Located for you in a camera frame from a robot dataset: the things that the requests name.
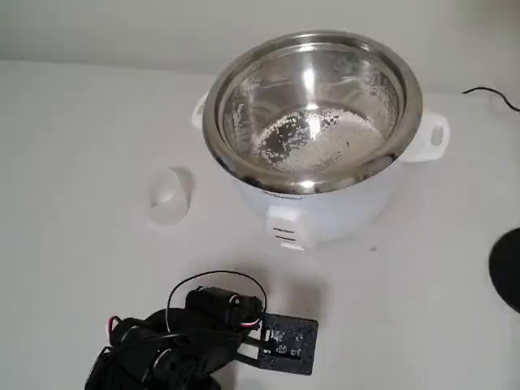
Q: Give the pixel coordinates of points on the translucent plastic measuring cup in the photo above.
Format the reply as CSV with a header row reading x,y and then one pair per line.
x,y
170,211

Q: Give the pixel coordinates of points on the white rice grains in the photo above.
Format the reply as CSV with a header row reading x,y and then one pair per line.
x,y
349,138

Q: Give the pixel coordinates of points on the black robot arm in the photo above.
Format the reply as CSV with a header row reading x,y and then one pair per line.
x,y
138,349

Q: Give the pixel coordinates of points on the white rice cooker housing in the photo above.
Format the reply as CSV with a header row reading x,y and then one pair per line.
x,y
345,211

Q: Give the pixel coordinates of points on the stainless steel inner pot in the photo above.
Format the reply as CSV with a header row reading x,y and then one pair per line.
x,y
308,81

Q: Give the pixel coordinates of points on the black round object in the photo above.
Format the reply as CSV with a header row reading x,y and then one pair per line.
x,y
508,268

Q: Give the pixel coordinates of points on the black camera circuit board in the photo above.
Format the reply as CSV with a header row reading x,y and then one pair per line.
x,y
304,333

